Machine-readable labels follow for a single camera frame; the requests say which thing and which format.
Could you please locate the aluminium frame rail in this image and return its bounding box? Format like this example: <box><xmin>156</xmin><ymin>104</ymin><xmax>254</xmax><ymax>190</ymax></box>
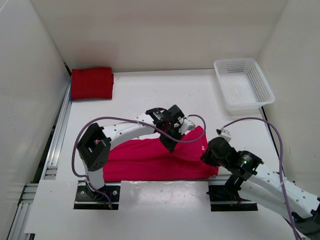
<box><xmin>7</xmin><ymin>73</ymin><xmax>288</xmax><ymax>240</ymax></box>

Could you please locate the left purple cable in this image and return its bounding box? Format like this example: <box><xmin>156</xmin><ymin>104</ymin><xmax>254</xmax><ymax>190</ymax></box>
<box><xmin>72</xmin><ymin>113</ymin><xmax>207</xmax><ymax>209</ymax></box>

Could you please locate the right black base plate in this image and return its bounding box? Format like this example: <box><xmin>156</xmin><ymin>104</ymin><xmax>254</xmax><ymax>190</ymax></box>
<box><xmin>207</xmin><ymin>181</ymin><xmax>258</xmax><ymax>212</ymax></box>

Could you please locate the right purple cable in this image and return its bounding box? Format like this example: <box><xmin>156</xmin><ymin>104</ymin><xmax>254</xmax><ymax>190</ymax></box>
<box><xmin>216</xmin><ymin>117</ymin><xmax>306</xmax><ymax>240</ymax></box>

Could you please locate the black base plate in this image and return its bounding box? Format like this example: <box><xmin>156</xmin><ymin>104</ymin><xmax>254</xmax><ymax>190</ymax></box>
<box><xmin>73</xmin><ymin>184</ymin><xmax>121</xmax><ymax>211</ymax></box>
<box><xmin>207</xmin><ymin>181</ymin><xmax>258</xmax><ymax>212</ymax></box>

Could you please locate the white plastic basket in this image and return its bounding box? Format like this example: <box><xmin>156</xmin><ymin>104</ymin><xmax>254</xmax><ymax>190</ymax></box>
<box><xmin>213</xmin><ymin>57</ymin><xmax>275</xmax><ymax>113</ymax></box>

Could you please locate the pink t shirt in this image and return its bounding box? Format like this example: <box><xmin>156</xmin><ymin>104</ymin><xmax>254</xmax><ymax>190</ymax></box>
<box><xmin>103</xmin><ymin>126</ymin><xmax>219</xmax><ymax>183</ymax></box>

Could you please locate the dark red t shirt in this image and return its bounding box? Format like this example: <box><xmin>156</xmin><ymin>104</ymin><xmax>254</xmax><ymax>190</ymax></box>
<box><xmin>71</xmin><ymin>67</ymin><xmax>114</xmax><ymax>101</ymax></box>

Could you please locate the purple cable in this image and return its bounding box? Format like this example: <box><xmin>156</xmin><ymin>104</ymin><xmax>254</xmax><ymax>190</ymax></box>
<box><xmin>216</xmin><ymin>117</ymin><xmax>306</xmax><ymax>240</ymax></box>
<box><xmin>72</xmin><ymin>113</ymin><xmax>207</xmax><ymax>209</ymax></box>

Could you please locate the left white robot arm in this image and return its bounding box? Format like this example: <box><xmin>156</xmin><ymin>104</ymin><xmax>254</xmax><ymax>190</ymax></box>
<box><xmin>76</xmin><ymin>105</ymin><xmax>196</xmax><ymax>192</ymax></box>

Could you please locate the blue t shirt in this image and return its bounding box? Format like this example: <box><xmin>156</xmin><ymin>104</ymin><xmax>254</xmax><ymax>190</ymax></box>
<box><xmin>68</xmin><ymin>77</ymin><xmax>73</xmax><ymax>102</ymax></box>

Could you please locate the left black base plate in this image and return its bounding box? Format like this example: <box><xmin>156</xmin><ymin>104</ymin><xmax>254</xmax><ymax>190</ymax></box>
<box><xmin>73</xmin><ymin>184</ymin><xmax>121</xmax><ymax>211</ymax></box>

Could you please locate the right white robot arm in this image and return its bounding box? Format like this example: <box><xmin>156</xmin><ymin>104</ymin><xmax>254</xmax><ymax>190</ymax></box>
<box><xmin>201</xmin><ymin>129</ymin><xmax>320</xmax><ymax>238</ymax></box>

